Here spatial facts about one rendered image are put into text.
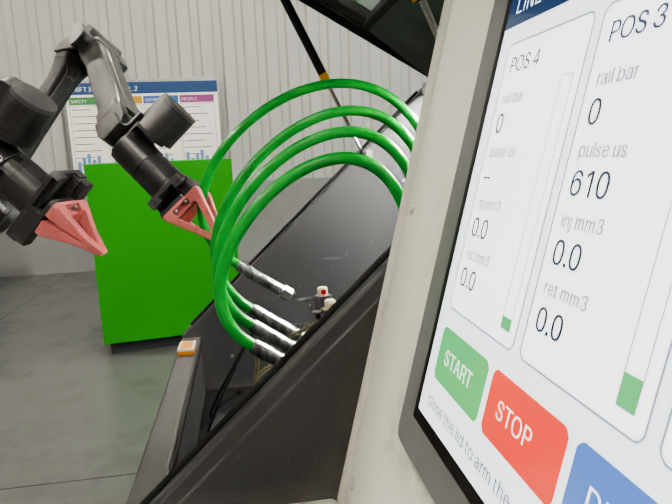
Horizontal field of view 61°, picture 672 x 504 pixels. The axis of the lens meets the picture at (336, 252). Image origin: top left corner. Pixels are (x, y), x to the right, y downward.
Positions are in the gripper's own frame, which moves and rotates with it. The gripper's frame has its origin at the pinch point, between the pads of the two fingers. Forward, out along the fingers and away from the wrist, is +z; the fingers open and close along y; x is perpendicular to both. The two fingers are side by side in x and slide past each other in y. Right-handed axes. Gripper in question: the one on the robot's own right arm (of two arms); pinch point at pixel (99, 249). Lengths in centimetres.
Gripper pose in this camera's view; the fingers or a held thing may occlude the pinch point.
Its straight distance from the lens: 77.8
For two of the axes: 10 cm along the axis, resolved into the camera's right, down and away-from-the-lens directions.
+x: 1.1, -1.7, 9.8
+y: 6.6, -7.3, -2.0
